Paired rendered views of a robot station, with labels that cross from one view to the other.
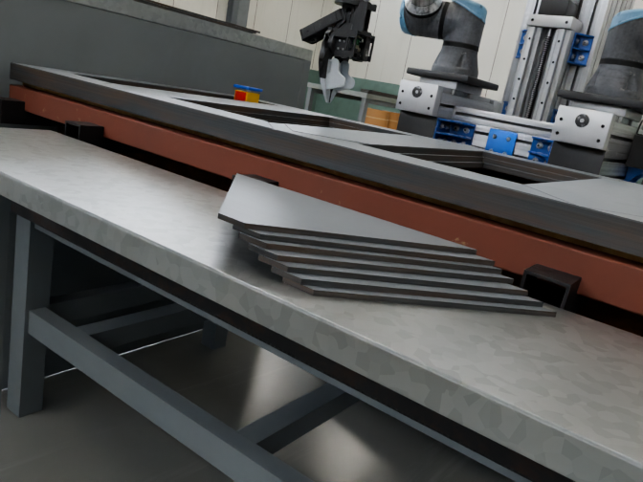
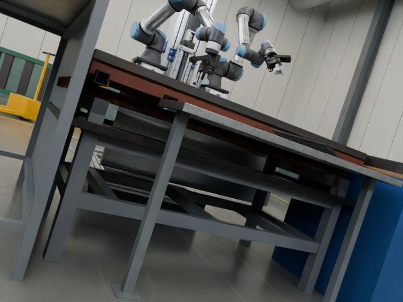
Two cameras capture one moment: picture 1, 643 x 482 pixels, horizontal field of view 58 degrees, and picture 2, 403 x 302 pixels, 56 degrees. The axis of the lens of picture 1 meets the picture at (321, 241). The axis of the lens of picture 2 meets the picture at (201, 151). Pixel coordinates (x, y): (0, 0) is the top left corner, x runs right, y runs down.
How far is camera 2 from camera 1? 1.78 m
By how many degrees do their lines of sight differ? 61
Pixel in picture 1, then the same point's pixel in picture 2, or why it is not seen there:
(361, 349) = (358, 168)
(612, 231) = (329, 142)
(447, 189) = (302, 133)
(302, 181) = (265, 128)
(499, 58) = not seen: outside the picture
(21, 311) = (75, 195)
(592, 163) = not seen: hidden behind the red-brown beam
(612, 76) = (216, 79)
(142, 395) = (174, 217)
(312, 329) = (351, 165)
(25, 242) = (89, 153)
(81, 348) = (131, 205)
